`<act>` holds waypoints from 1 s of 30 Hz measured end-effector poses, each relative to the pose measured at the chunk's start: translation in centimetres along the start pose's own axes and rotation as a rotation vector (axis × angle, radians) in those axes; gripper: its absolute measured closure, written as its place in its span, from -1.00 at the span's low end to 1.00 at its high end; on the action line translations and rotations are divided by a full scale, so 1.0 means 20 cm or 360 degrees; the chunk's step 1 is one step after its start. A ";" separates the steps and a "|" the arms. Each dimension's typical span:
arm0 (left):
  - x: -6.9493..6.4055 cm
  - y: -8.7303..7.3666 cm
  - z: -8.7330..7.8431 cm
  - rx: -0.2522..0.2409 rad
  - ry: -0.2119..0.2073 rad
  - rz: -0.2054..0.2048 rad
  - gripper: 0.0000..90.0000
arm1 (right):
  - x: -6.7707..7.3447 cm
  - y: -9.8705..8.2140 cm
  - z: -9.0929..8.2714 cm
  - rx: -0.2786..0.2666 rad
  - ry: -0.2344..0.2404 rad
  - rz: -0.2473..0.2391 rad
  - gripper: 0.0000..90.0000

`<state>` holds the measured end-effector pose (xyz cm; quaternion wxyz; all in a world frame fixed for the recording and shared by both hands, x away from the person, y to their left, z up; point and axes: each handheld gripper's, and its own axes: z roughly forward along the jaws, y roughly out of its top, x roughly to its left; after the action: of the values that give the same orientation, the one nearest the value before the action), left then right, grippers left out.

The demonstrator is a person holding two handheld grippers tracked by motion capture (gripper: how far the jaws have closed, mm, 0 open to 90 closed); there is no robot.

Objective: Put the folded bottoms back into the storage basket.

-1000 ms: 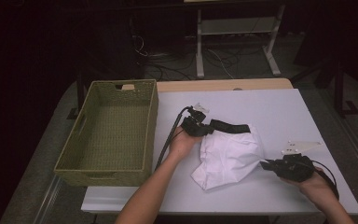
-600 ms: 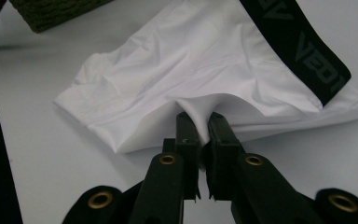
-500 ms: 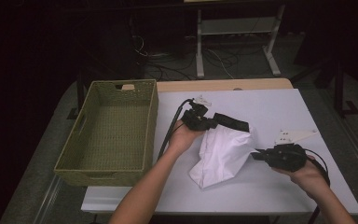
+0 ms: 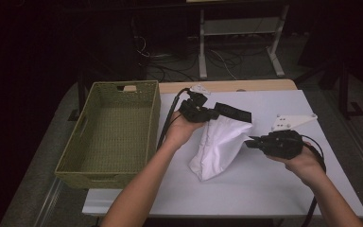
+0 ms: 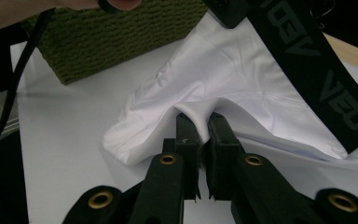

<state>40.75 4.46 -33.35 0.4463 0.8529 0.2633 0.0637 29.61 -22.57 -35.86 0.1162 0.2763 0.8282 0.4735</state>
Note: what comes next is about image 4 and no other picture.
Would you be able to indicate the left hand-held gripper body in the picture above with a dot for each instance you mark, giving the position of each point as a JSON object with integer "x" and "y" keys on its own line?
{"x": 195, "y": 110}

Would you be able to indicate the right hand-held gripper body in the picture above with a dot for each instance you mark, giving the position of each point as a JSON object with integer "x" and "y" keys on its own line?
{"x": 283, "y": 142}

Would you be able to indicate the white shorts with black waistband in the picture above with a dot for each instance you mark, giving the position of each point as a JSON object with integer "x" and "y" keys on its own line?
{"x": 217, "y": 148}

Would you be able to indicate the green woven basket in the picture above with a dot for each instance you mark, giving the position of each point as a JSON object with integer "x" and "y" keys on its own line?
{"x": 107, "y": 132}

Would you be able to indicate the person's left hand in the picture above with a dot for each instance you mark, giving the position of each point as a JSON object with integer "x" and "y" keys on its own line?
{"x": 181, "y": 130}

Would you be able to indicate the person's right hand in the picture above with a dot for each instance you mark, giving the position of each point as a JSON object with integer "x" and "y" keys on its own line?
{"x": 305, "y": 165}

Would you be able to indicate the light wooden board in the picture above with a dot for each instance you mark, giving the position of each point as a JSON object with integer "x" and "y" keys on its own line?
{"x": 249, "y": 85}

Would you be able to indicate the black metal stand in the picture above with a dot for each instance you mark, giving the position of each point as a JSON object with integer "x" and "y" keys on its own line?
{"x": 343, "y": 88}

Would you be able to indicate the white metal stand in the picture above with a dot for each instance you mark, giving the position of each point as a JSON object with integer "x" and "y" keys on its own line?
{"x": 239, "y": 26}

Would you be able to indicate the black table leg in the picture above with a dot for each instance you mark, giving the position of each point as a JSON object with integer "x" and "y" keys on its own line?
{"x": 81, "y": 94}

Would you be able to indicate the metal floor rail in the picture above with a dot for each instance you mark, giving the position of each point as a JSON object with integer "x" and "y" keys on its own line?
{"x": 48, "y": 205}

